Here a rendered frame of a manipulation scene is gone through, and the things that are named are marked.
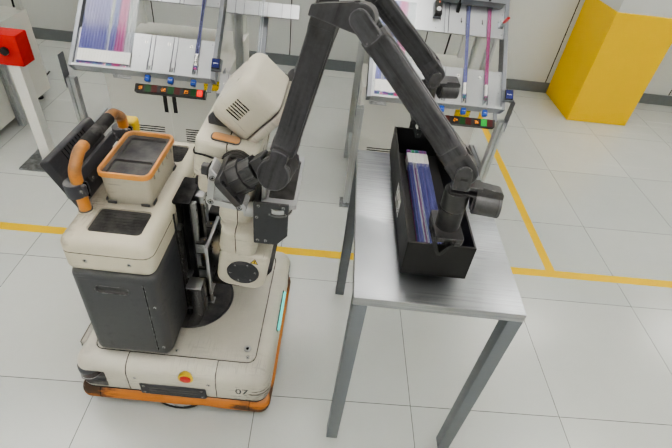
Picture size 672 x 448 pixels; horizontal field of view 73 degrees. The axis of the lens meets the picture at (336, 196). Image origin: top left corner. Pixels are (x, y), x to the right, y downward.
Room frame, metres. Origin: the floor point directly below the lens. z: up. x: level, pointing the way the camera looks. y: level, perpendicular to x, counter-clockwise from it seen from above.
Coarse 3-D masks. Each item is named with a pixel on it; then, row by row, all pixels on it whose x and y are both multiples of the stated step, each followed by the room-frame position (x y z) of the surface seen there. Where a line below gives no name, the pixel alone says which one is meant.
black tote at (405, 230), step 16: (400, 128) 1.38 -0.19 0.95; (400, 144) 1.38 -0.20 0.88; (416, 144) 1.39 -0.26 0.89; (400, 160) 1.33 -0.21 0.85; (432, 160) 1.36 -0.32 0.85; (400, 176) 1.09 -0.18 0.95; (432, 176) 1.26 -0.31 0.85; (448, 176) 1.19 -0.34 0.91; (400, 192) 1.04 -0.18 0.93; (400, 208) 0.99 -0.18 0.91; (400, 224) 0.94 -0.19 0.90; (464, 224) 0.94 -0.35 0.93; (400, 240) 0.90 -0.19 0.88; (464, 240) 0.90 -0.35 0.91; (400, 256) 0.85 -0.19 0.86; (416, 256) 0.82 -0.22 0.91; (432, 256) 0.82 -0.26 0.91; (448, 256) 0.82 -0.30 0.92; (464, 256) 0.82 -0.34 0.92; (400, 272) 0.82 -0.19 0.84; (416, 272) 0.82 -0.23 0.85; (432, 272) 0.82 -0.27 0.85; (448, 272) 0.82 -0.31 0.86; (464, 272) 0.82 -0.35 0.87
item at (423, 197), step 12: (408, 156) 1.31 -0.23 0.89; (420, 156) 1.32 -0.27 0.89; (408, 168) 1.25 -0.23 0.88; (420, 168) 1.25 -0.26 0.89; (408, 180) 1.21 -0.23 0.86; (420, 180) 1.18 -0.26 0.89; (420, 192) 1.12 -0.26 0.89; (432, 192) 1.12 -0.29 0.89; (420, 204) 1.06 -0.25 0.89; (432, 204) 1.06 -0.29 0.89; (420, 216) 1.00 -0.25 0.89; (420, 228) 0.95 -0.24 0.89; (420, 240) 0.90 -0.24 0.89
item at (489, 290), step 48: (384, 192) 1.21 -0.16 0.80; (384, 240) 0.97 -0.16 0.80; (480, 240) 1.03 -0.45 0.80; (336, 288) 1.41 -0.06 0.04; (384, 288) 0.79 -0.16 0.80; (432, 288) 0.81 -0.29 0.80; (480, 288) 0.84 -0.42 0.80; (336, 384) 0.75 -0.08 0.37; (480, 384) 0.76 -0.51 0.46; (336, 432) 0.75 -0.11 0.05
